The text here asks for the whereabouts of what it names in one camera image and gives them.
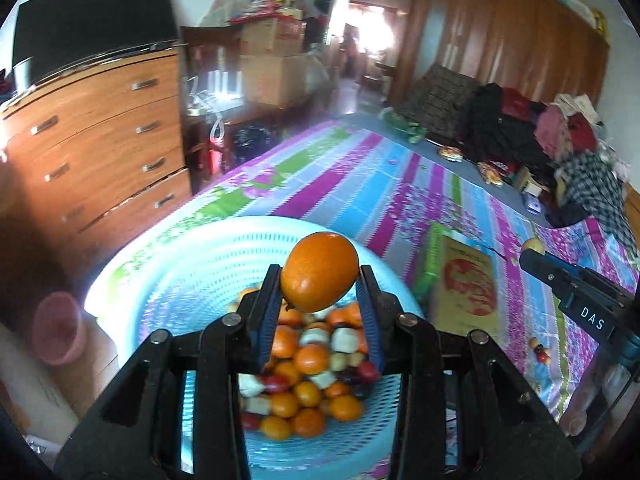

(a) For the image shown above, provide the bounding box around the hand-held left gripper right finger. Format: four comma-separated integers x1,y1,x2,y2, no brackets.
357,263,584,480

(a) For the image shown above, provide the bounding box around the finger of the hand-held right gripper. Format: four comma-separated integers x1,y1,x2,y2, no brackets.
518,249,632,307

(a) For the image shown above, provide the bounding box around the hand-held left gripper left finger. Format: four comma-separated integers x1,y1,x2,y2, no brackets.
52,263,284,480

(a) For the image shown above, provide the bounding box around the large orange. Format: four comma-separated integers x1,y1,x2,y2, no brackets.
280,231,360,313

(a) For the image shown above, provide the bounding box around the light blue plastic colander basket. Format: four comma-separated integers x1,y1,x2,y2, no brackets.
85,215,427,480

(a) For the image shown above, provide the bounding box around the person's right hand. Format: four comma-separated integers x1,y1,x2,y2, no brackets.
559,355,640,437

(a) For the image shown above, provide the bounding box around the pile of tangerines and apples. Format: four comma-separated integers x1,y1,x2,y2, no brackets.
227,285,377,442

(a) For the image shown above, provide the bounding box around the green and brown cardboard box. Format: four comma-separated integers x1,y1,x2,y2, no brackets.
414,223,502,338

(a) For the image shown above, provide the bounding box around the black white plaid shirt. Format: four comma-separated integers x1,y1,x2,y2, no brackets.
544,151,640,252

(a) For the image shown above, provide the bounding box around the red and pink clothes heap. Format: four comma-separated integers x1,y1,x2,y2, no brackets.
500,87,607,162

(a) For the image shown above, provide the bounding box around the black clothes heap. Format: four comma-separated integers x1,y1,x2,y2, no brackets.
459,82,552,172

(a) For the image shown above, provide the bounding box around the green leafy cloth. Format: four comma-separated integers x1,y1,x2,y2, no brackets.
382,109,430,145

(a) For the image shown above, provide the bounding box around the dark patterned folded blanket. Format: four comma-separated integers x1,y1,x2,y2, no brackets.
394,63,484,144

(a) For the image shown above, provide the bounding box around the pink plastic basin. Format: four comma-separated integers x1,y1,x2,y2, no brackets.
33,290,86,366

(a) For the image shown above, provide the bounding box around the dark wood glass cabinet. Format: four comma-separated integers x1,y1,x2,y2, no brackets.
178,25,288,197

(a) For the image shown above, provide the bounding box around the white flat box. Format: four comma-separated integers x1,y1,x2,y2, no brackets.
0,327,81,447

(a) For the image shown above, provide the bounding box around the wooden wardrobe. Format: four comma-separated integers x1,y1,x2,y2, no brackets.
389,0,612,128

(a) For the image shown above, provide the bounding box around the large brown cardboard box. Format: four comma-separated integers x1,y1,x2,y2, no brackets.
238,52,314,107

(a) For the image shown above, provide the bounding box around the wooden chest of drawers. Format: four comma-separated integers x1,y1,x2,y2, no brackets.
0,41,194,283

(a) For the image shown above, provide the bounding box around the small brown cardboard box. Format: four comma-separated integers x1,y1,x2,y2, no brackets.
239,16,307,56

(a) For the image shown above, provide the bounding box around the pile of red packets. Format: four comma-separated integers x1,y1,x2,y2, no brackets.
226,0,302,24

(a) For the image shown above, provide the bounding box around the black flat television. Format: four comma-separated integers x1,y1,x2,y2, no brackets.
12,0,180,87

